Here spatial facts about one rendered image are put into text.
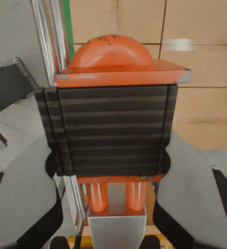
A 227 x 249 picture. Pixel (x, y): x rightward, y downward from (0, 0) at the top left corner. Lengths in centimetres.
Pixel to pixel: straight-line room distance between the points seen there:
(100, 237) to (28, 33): 141
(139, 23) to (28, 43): 94
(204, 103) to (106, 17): 65
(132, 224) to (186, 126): 87
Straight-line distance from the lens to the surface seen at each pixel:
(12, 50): 156
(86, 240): 54
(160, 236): 55
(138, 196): 17
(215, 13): 92
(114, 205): 19
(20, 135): 185
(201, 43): 90
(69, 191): 125
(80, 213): 18
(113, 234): 21
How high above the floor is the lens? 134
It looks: 61 degrees down
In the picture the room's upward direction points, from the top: 180 degrees clockwise
